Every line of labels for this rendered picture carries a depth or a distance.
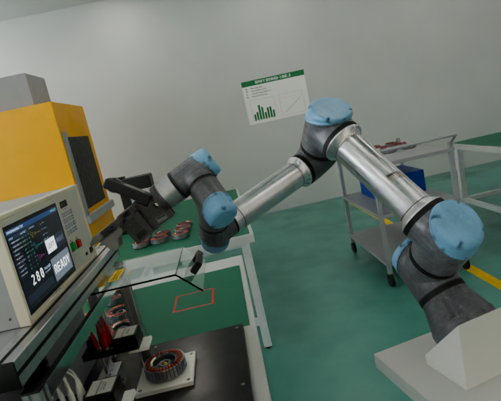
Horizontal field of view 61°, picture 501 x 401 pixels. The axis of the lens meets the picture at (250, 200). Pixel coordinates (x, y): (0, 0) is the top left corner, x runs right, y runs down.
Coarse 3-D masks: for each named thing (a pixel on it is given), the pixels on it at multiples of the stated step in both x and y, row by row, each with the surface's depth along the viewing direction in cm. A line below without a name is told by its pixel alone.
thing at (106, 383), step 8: (112, 376) 92; (96, 384) 90; (104, 384) 90; (112, 384) 89; (120, 384) 91; (88, 392) 88; (96, 392) 87; (104, 392) 87; (112, 392) 86; (120, 392) 90; (128, 392) 92; (56, 400) 92; (88, 400) 86; (96, 400) 86; (104, 400) 86; (112, 400) 87; (120, 400) 89; (128, 400) 89
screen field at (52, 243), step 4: (60, 232) 99; (52, 236) 95; (56, 236) 97; (60, 236) 99; (48, 240) 92; (52, 240) 94; (56, 240) 96; (60, 240) 98; (64, 240) 100; (48, 244) 91; (52, 244) 94; (56, 244) 96; (60, 244) 98; (48, 248) 91; (52, 248) 93
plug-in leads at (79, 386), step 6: (66, 372) 88; (72, 372) 90; (78, 378) 91; (66, 384) 85; (78, 384) 89; (66, 390) 90; (78, 390) 88; (84, 390) 91; (60, 396) 87; (72, 396) 86; (78, 396) 89
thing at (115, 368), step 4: (116, 364) 117; (120, 364) 116; (112, 368) 115; (116, 368) 115; (120, 368) 116; (104, 372) 114; (112, 372) 113; (116, 372) 113; (120, 372) 115; (124, 372) 118; (100, 376) 112; (104, 376) 112; (108, 376) 112; (120, 376) 114; (124, 376) 117; (124, 380) 117; (124, 384) 116
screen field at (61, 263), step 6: (60, 252) 97; (66, 252) 100; (54, 258) 93; (60, 258) 96; (66, 258) 99; (54, 264) 92; (60, 264) 95; (66, 264) 98; (54, 270) 92; (60, 270) 95; (66, 270) 98; (60, 276) 94
